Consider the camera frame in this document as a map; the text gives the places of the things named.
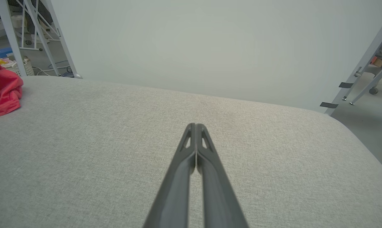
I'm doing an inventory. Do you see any red shirt with white sleeves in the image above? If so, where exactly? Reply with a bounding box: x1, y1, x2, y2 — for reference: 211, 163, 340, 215
0, 61, 24, 118

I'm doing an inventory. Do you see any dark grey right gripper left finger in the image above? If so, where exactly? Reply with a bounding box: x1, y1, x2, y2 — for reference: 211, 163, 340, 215
143, 123, 196, 228

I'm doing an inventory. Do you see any office chair base with casters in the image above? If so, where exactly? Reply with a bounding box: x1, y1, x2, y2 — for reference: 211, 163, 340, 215
367, 51, 382, 95

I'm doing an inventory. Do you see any white metal frame stand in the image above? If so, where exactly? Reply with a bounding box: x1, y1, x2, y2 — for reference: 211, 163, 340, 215
0, 0, 61, 77

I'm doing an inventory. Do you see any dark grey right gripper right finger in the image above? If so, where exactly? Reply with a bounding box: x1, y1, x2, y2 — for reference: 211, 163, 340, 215
196, 123, 249, 228

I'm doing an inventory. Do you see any white perforated laundry basket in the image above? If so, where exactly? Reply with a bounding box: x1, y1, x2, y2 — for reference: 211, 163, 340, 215
3, 56, 32, 77

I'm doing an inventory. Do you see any grey metal support frame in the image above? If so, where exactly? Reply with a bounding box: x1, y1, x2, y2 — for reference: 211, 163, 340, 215
324, 9, 382, 115

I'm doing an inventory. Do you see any blue coiled cable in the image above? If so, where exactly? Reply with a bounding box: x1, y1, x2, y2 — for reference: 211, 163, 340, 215
48, 60, 75, 78

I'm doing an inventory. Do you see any white partition panel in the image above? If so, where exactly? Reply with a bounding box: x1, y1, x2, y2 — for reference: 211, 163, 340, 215
42, 0, 382, 114

